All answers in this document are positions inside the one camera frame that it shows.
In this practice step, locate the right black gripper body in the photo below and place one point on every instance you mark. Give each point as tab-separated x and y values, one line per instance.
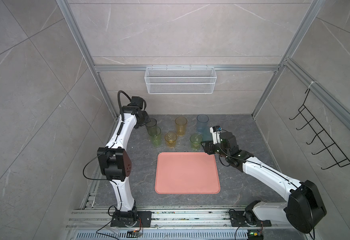
216	148

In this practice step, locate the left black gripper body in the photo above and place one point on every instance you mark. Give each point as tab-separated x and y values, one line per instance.
144	119

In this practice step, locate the dark grey tall glass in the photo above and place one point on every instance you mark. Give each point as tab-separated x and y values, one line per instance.
151	127

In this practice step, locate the light green tall glass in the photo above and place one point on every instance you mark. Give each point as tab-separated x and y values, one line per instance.
156	136

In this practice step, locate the pink plastic tray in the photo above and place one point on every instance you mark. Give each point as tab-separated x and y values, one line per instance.
187	173

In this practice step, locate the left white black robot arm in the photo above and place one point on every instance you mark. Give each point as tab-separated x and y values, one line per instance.
114	162

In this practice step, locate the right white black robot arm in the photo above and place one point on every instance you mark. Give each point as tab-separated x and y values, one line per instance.
303	206

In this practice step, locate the teal dimpled cup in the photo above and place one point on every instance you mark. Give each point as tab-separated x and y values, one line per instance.
207	135

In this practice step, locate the short green glass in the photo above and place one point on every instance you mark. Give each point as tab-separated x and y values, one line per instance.
195	141

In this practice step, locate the short yellow glass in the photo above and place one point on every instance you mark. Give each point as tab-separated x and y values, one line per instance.
171	139

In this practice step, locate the tall blue glass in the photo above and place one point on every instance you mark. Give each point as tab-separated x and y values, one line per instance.
202	123

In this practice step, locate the tall yellow glass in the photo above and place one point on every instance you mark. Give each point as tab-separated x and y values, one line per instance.
181	125

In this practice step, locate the white wire mesh basket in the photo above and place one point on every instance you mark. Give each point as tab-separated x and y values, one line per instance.
180	80

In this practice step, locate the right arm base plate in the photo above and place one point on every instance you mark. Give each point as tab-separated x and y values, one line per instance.
246	219

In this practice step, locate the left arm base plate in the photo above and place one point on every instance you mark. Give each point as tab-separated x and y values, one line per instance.
132	219

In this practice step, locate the black wire hook rack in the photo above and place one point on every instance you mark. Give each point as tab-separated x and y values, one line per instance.
322	136

